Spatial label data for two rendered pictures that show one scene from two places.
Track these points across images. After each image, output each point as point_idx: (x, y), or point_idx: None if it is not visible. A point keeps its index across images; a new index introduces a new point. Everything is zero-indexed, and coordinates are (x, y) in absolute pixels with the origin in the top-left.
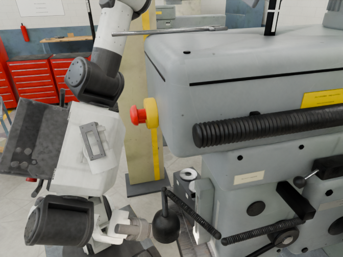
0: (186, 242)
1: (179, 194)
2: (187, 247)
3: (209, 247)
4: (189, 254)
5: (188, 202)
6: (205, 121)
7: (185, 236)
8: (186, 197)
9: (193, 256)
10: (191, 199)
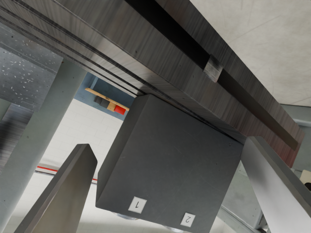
0: (121, 61)
1: (196, 180)
2: (101, 47)
3: (72, 52)
4: (62, 21)
5: (141, 181)
6: None
7: (146, 79)
8: (148, 195)
9: (47, 16)
10: (105, 207)
